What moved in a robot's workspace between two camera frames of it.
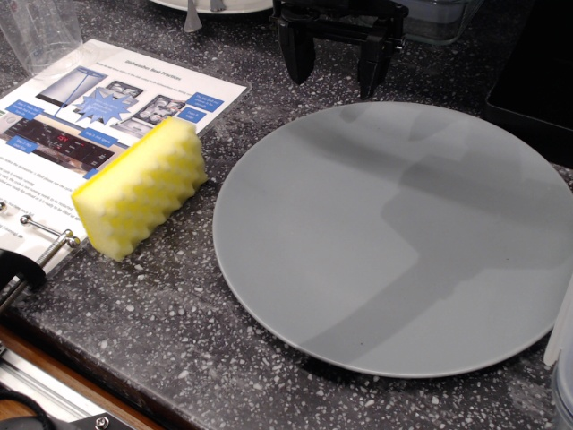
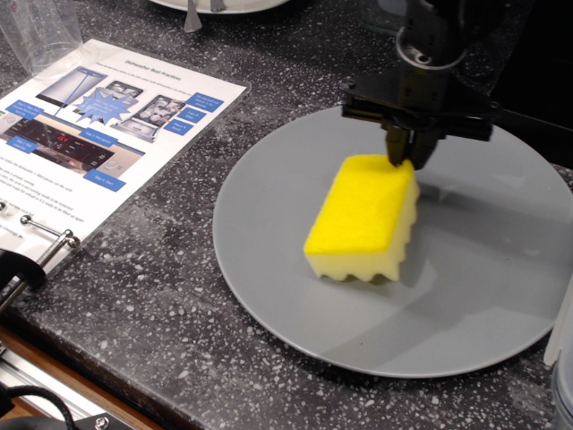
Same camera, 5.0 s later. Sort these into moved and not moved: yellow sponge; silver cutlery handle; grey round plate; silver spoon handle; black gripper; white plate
Moved: black gripper; yellow sponge
Not moved: grey round plate; silver cutlery handle; silver spoon handle; white plate
